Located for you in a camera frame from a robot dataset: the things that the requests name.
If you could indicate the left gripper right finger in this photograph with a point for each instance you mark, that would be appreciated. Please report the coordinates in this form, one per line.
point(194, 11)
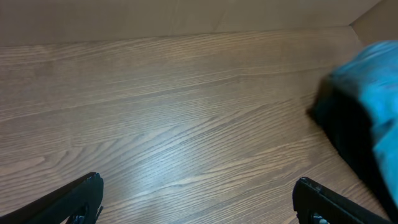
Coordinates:
point(316, 204)

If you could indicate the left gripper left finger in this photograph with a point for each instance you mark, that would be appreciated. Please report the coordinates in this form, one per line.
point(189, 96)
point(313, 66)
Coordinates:
point(77, 202)

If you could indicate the light blue denim jeans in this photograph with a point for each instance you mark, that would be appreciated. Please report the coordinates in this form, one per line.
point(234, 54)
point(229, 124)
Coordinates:
point(356, 107)

